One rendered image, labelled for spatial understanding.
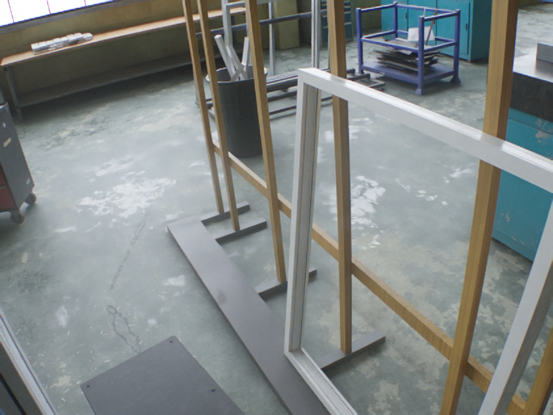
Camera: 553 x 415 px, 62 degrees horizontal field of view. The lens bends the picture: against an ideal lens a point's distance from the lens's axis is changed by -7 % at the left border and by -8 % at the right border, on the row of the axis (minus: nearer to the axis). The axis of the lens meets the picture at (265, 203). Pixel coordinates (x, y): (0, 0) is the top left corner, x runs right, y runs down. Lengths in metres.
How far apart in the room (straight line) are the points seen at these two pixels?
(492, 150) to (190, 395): 1.03
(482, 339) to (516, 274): 0.64
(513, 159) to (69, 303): 2.84
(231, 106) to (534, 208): 2.72
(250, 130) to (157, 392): 3.44
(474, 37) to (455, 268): 5.05
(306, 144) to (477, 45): 6.07
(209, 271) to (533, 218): 2.03
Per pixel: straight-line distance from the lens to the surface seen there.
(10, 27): 8.19
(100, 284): 3.45
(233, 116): 4.56
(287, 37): 9.08
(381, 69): 6.77
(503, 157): 1.21
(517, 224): 3.26
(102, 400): 1.54
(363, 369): 2.57
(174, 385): 1.50
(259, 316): 2.81
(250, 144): 4.68
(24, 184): 4.65
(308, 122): 1.93
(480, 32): 7.86
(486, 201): 1.39
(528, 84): 2.88
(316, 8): 6.47
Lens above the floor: 1.96
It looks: 30 degrees down
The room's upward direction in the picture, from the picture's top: 7 degrees counter-clockwise
